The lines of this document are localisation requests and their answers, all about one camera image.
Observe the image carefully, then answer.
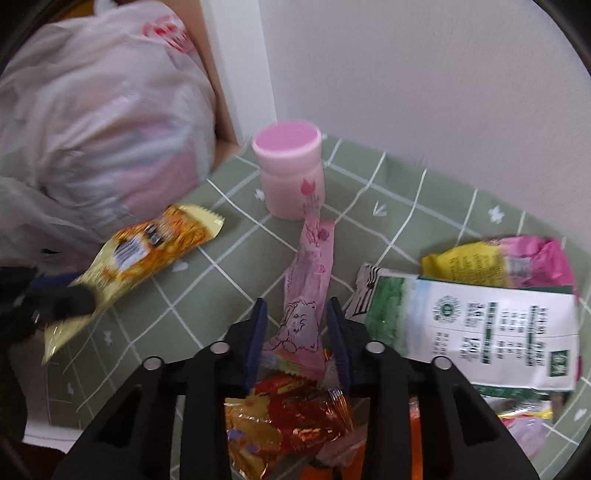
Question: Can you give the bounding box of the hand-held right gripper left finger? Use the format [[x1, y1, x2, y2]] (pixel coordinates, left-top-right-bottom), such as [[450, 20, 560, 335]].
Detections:
[[51, 298, 269, 480]]

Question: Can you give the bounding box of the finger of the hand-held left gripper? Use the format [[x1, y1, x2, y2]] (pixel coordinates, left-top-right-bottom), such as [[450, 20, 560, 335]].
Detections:
[[28, 284, 98, 332]]

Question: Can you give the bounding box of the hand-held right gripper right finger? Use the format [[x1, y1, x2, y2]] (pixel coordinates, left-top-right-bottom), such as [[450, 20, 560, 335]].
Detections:
[[325, 296, 541, 480]]

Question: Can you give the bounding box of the pink printed wrapper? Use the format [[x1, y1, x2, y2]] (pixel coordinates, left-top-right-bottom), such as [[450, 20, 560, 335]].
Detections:
[[262, 215, 336, 380]]

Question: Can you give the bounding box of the yellow orange snack wrapper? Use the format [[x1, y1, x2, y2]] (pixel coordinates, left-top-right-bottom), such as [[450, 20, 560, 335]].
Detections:
[[41, 204, 225, 365]]

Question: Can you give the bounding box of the green white milk carton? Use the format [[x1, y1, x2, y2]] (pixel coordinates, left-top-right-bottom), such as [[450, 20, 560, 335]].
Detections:
[[344, 263, 581, 398]]

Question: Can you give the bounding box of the magenta yellow snack wrapper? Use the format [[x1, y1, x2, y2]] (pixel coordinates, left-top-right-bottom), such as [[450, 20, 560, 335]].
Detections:
[[420, 235, 576, 292]]

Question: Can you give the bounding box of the red gold foil wrapper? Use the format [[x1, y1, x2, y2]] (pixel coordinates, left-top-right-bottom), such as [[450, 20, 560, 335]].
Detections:
[[225, 373, 354, 479]]

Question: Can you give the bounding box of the green grid tablecloth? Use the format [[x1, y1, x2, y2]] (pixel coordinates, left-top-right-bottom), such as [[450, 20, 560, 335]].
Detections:
[[44, 134, 591, 480]]

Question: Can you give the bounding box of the pink plastic jar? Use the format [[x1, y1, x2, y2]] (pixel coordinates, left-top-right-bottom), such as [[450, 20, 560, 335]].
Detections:
[[252, 119, 327, 220]]

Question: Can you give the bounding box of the white plastic bag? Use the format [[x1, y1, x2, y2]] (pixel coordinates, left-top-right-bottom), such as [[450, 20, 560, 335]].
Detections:
[[0, 0, 218, 259]]

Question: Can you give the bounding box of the small pink yellow wrapper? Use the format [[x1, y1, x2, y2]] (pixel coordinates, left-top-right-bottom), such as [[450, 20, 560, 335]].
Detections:
[[480, 396, 555, 462]]

